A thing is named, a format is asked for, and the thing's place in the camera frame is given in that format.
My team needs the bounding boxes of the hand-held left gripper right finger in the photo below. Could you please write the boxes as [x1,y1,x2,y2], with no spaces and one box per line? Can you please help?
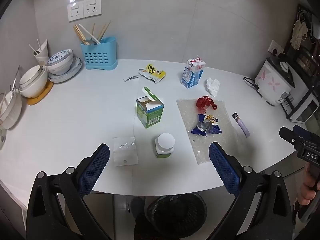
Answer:
[209,141,293,240]

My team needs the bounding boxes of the red mesh wrapper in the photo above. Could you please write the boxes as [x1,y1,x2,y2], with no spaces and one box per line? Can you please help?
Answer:
[196,95,218,114]

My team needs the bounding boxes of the blue milk carton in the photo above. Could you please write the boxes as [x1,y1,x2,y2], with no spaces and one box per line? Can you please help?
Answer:
[180,54,206,89]

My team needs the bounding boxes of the lace doily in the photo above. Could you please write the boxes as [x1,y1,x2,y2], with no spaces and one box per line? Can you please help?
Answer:
[291,19,310,51]

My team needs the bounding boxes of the yellow snack wrapper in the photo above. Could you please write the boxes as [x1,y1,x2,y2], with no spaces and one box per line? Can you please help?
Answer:
[139,64,167,84]

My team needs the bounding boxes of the large white bowl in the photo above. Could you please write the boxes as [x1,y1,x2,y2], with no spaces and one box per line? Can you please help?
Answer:
[0,89,23,130]

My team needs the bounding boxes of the blue snack wrapper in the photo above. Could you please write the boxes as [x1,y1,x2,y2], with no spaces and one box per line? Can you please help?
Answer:
[191,114,223,137]

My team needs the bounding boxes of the blue utensil holder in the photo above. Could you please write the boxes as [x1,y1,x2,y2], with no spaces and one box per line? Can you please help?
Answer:
[80,37,118,70]

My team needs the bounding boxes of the bunch of chopsticks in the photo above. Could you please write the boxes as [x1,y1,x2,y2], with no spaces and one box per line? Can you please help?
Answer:
[73,21,112,45]

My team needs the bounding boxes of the black mesh trash bin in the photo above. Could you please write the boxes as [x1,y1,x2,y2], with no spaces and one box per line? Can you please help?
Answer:
[146,192,208,240]

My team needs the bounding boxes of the white capped bottle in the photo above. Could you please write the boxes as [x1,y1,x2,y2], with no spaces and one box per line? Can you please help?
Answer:
[154,133,176,159]

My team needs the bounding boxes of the person's right hand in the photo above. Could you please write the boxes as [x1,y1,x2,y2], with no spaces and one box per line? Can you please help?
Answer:
[299,163,320,205]

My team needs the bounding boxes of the white microwave oven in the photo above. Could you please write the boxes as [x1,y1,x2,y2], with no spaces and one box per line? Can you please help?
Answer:
[280,79,320,123]

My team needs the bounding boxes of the white cup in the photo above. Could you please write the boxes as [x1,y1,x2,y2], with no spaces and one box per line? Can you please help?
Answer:
[34,39,49,67]

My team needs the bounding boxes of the purple sachet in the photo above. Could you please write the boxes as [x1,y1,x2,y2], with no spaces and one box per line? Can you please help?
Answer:
[231,113,250,138]

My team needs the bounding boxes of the blue patterned bowl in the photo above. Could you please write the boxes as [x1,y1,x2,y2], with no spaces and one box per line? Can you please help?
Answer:
[46,49,74,76]

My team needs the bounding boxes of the white rice cooker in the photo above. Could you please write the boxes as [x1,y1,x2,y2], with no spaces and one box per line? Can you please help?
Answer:
[254,55,296,106]

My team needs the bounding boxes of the metal dish rack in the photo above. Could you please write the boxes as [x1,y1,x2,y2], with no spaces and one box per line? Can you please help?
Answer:
[0,65,23,130]

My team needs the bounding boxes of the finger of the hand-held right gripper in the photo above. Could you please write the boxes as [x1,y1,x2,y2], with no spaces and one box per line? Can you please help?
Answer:
[279,127,320,151]
[293,125,320,143]

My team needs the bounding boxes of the bubble wrap sheet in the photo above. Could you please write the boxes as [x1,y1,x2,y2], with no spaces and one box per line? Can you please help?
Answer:
[176,99,241,166]

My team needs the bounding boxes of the wooden trivet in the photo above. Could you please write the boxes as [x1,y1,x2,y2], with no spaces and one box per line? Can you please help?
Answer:
[27,81,54,106]

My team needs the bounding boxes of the white wall socket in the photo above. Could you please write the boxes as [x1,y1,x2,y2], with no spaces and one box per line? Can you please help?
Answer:
[268,40,284,56]
[83,0,102,18]
[67,1,84,22]

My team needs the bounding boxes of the green white cardboard box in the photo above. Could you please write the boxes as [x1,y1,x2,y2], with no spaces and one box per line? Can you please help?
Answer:
[136,87,165,129]

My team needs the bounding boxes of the crumpled white tissue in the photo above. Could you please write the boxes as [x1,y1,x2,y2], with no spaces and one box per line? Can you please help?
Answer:
[206,78,221,97]

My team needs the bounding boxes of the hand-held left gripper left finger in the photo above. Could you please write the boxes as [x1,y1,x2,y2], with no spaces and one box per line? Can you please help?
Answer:
[26,143,113,240]

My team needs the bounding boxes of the clear plastic bag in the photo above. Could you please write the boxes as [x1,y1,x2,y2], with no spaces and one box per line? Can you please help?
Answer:
[112,136,139,167]

